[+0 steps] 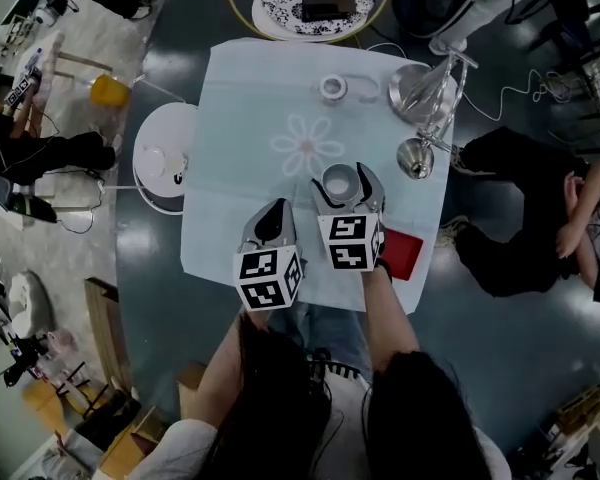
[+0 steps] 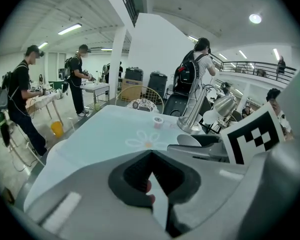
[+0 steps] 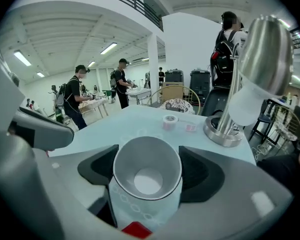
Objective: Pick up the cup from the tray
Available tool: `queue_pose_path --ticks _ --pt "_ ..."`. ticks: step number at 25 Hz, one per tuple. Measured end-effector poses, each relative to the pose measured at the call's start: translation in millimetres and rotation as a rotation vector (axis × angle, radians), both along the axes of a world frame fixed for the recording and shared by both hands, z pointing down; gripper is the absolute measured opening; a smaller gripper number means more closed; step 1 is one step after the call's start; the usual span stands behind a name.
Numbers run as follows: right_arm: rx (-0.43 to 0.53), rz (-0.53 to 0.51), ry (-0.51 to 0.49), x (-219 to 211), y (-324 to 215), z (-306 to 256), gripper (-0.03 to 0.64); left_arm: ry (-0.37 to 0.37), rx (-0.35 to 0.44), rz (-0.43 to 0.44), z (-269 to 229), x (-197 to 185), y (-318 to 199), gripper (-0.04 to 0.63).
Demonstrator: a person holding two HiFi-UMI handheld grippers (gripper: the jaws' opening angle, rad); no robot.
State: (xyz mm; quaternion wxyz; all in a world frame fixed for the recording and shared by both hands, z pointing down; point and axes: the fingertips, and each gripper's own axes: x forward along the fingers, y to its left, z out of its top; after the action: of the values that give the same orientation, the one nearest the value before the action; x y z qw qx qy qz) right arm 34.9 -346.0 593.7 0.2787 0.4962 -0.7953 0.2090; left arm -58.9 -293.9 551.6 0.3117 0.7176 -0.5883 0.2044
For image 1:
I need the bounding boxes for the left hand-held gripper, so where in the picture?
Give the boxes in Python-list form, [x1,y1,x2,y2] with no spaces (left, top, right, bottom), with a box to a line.
[233,198,304,313]

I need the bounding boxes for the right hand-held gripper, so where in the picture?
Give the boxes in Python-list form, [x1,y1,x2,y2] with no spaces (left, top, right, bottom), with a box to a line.
[309,162,388,273]

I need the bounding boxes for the grey cup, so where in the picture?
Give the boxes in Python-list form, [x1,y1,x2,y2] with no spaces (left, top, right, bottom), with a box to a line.
[321,163,365,209]

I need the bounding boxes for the person's left forearm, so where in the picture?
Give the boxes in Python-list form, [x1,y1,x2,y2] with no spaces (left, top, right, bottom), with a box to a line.
[192,310,269,427]

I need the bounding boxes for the person's right forearm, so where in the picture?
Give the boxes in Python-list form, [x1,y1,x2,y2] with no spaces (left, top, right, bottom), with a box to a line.
[361,266,422,372]

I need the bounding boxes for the pale flower-print tablecloth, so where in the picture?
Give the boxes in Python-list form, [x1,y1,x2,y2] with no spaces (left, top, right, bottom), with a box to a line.
[180,37,460,316]

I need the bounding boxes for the white tape roll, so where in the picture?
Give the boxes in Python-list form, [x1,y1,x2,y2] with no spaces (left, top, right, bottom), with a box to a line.
[319,74,349,103]

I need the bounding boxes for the clear plastic loop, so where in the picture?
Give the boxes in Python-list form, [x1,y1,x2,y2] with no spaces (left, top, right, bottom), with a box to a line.
[346,76,383,104]

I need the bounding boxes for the small white and black device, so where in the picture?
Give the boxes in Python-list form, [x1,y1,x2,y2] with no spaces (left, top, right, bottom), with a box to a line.
[168,155,189,186]

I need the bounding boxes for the person's jeans legs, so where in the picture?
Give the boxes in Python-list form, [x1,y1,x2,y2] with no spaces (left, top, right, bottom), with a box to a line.
[271,301,373,375]

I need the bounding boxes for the silver desk lamp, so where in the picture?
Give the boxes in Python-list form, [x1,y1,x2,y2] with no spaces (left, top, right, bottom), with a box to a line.
[387,50,480,181]

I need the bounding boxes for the white bowl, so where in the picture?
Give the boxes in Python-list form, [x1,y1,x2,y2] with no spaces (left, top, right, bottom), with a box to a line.
[137,146,169,179]

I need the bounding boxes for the white round side table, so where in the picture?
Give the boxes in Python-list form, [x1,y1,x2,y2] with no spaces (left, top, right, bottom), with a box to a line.
[132,102,200,216]

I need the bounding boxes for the wooden board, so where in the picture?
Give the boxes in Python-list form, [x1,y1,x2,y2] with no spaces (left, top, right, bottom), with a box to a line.
[83,277,134,392]

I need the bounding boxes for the yellow bucket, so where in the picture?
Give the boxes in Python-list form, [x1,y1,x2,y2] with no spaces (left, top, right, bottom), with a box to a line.
[89,73,132,108]

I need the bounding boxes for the yellow hoop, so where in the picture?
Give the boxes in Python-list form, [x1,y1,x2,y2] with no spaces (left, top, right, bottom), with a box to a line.
[224,0,393,45]

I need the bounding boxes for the person's white shirt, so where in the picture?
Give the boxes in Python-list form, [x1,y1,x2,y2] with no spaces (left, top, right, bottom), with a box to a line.
[124,365,512,480]

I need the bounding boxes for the white bag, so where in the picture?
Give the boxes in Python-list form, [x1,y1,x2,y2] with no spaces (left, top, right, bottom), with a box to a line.
[7,270,56,339]

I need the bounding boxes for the cardboard box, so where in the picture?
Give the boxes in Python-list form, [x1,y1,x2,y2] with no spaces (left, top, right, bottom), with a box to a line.
[97,405,174,480]

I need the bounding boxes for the white cable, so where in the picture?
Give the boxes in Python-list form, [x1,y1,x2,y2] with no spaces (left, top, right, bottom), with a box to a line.
[459,67,589,122]

